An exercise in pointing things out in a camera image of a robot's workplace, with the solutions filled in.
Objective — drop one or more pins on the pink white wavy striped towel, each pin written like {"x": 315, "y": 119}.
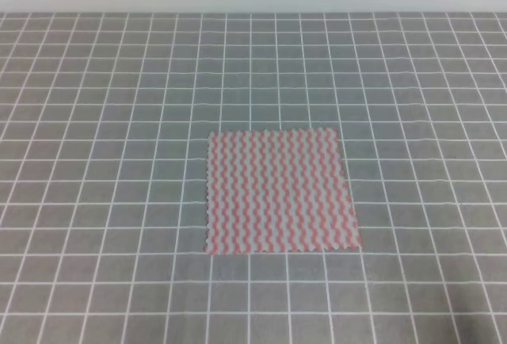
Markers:
{"x": 278, "y": 191}

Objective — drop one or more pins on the grey grid tablecloth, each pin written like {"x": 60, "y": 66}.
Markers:
{"x": 104, "y": 126}

